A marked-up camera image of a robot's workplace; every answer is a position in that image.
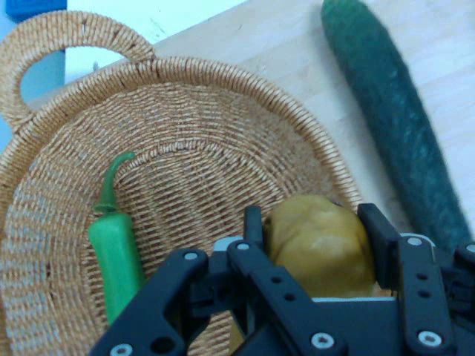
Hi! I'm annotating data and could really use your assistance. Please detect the woven wicker basket with handles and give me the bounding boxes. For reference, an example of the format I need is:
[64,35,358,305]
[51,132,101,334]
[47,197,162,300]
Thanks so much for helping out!
[0,10,363,356]

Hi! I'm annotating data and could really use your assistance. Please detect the wooden cutting board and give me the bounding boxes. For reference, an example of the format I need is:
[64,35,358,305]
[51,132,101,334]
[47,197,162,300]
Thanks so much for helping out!
[154,0,475,245]

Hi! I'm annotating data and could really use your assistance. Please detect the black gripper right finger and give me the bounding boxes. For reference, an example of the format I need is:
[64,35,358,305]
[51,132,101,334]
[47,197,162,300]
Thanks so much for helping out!
[358,202,475,356]

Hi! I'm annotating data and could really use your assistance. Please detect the green toy chili pepper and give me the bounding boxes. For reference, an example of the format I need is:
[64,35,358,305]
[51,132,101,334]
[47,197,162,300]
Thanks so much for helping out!
[88,151,148,327]

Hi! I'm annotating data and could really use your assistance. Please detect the dark blue foam mat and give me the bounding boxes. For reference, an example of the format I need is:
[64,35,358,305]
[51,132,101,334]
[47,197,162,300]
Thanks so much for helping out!
[5,0,68,18]

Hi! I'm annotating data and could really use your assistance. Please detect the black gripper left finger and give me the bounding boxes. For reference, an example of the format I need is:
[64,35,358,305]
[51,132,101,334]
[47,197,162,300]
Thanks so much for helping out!
[88,205,348,356]

